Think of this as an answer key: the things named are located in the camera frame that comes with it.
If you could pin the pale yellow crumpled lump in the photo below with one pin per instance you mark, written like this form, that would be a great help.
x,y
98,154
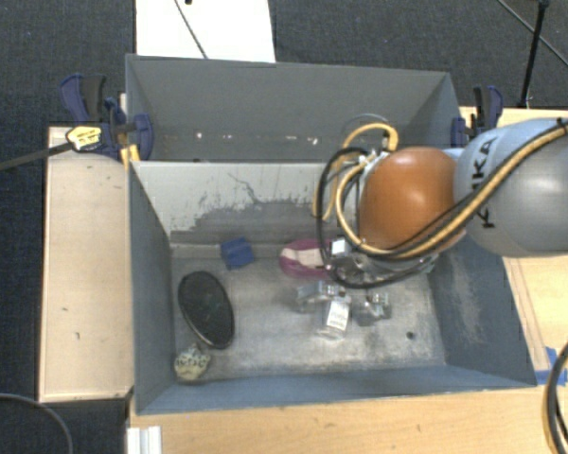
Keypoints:
x,y
192,362

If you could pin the pale wood board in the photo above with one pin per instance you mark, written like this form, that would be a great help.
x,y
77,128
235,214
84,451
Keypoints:
x,y
87,277

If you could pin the blue block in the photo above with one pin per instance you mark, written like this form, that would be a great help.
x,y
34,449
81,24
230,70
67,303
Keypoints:
x,y
237,252

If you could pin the purple and white cup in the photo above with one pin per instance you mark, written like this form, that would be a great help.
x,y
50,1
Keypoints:
x,y
299,260

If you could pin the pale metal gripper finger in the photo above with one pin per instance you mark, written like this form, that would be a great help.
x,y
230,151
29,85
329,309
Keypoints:
x,y
337,314
373,309

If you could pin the grey metal bin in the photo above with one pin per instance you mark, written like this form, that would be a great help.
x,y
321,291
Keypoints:
x,y
284,343

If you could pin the black oval disc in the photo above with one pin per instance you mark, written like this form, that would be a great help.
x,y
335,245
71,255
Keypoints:
x,y
206,309

